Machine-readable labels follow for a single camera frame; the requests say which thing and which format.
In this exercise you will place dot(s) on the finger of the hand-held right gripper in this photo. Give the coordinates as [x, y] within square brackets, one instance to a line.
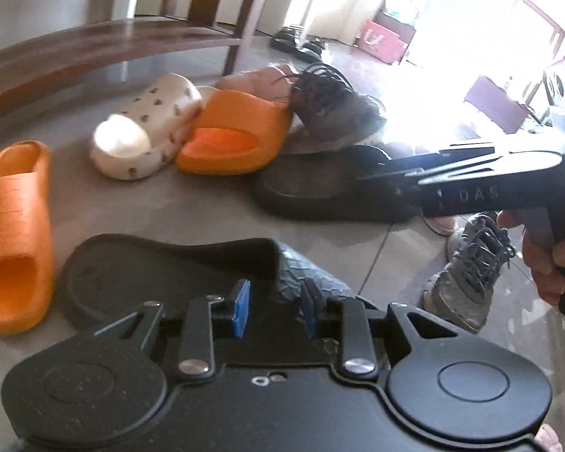
[442, 156]
[405, 181]

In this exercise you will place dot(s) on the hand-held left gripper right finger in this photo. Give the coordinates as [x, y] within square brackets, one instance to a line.
[309, 311]

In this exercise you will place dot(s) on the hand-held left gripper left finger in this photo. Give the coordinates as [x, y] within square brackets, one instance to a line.
[241, 308]

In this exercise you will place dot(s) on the black slide slipper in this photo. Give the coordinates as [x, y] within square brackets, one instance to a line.
[310, 188]
[169, 268]

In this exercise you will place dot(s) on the grey lace-up sneaker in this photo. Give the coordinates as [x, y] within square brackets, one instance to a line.
[466, 282]
[334, 113]

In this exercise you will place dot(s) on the orange slide slipper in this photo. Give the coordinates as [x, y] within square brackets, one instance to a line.
[245, 113]
[14, 207]

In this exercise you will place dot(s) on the wooden shoe rack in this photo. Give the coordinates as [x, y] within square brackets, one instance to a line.
[99, 42]

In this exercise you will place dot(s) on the person's right hand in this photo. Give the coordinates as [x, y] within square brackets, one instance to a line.
[539, 263]

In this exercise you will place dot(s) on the brown coffee table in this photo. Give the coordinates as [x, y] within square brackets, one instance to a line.
[494, 103]

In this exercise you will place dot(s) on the pink printed box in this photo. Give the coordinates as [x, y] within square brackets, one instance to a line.
[381, 40]

